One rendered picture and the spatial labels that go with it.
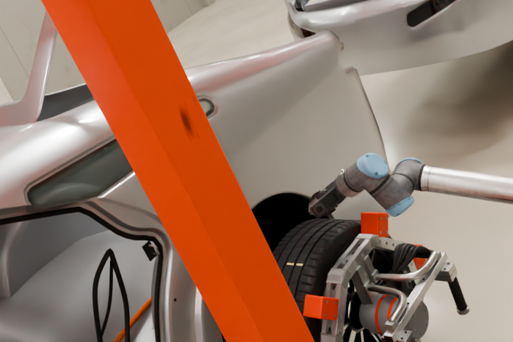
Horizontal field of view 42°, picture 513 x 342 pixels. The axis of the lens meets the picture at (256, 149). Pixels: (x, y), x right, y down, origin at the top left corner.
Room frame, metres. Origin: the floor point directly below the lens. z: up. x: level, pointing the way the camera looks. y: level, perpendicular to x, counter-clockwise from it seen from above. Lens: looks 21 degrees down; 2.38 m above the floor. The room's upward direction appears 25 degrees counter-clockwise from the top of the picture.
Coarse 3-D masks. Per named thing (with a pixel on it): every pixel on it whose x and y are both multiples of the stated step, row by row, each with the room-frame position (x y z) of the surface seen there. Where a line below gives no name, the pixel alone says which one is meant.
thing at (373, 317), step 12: (384, 300) 1.95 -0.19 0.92; (396, 300) 1.92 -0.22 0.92; (360, 312) 1.99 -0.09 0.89; (372, 312) 1.94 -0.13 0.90; (384, 312) 1.91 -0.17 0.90; (420, 312) 1.88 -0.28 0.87; (372, 324) 1.93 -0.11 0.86; (384, 324) 1.90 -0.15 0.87; (408, 324) 1.83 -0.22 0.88; (420, 324) 1.86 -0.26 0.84; (420, 336) 1.85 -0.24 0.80
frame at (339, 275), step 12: (360, 240) 2.06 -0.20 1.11; (372, 240) 2.03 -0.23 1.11; (384, 240) 2.08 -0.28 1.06; (396, 240) 2.12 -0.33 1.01; (348, 252) 2.01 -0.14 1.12; (360, 252) 1.99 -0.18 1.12; (336, 264) 1.97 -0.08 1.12; (348, 264) 1.94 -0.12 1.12; (360, 264) 1.97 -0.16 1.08; (408, 264) 2.13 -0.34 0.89; (336, 276) 1.91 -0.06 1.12; (348, 276) 1.91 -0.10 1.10; (336, 288) 1.89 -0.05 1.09; (408, 288) 2.16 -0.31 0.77; (324, 324) 1.86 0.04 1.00; (336, 324) 1.83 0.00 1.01; (324, 336) 1.84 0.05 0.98; (336, 336) 1.80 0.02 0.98
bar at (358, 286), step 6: (366, 270) 1.99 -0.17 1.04; (354, 276) 1.98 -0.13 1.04; (366, 276) 1.98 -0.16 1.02; (354, 282) 1.99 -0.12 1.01; (372, 282) 1.99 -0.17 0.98; (360, 288) 1.98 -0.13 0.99; (360, 294) 1.99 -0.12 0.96; (372, 294) 1.97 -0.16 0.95; (378, 294) 1.99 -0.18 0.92; (360, 300) 2.00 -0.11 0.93; (366, 300) 1.98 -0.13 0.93; (372, 300) 1.96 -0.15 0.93
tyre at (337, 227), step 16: (304, 224) 2.24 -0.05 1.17; (320, 224) 2.19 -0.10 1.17; (336, 224) 2.15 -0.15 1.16; (352, 224) 2.13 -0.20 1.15; (288, 240) 2.16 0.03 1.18; (304, 240) 2.11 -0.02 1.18; (320, 240) 2.06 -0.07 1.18; (336, 240) 2.05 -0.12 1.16; (352, 240) 2.10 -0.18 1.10; (288, 256) 2.08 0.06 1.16; (304, 256) 2.03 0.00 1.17; (320, 256) 1.99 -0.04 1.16; (336, 256) 2.02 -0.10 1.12; (288, 272) 2.02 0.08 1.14; (304, 272) 1.97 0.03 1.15; (320, 272) 1.96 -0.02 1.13; (304, 288) 1.93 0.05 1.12; (320, 288) 1.94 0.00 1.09; (400, 288) 2.20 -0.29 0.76; (304, 304) 1.89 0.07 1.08; (320, 336) 1.88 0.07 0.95
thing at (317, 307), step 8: (312, 296) 1.85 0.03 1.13; (320, 296) 1.83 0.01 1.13; (312, 304) 1.84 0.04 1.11; (320, 304) 1.81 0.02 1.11; (328, 304) 1.83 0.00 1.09; (336, 304) 1.84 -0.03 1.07; (304, 312) 1.84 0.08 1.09; (312, 312) 1.82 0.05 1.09; (320, 312) 1.80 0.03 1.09; (328, 312) 1.82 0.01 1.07; (336, 312) 1.84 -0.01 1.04
